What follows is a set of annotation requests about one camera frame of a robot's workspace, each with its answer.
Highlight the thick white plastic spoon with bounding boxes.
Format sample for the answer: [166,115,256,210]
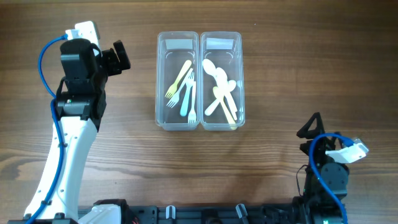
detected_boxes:
[205,80,236,116]

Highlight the yellow plastic fork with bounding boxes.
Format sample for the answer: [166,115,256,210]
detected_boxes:
[165,60,192,98]

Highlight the right blue cable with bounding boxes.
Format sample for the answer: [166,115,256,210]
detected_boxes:
[308,133,355,224]

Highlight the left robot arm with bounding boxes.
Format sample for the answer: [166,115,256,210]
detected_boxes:
[18,36,132,223]

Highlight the left blue cable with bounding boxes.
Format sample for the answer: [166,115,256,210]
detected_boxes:
[24,34,68,224]

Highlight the blue cable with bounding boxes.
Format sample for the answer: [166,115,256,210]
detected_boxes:
[308,133,355,224]
[24,34,68,224]

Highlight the right clear plastic container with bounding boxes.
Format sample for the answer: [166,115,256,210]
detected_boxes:
[198,31,245,131]

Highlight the yellow plastic spoon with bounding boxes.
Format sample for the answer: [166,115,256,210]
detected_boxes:
[213,86,236,130]

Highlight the thick white plastic fork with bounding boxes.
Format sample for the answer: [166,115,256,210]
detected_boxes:
[180,72,194,117]

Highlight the clear plastic container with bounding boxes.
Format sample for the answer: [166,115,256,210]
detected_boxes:
[155,31,199,131]
[198,31,245,131]

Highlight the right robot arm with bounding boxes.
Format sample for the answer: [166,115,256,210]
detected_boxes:
[297,112,353,223]

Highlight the left clear plastic container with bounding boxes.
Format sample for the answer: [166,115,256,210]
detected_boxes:
[155,31,199,131]

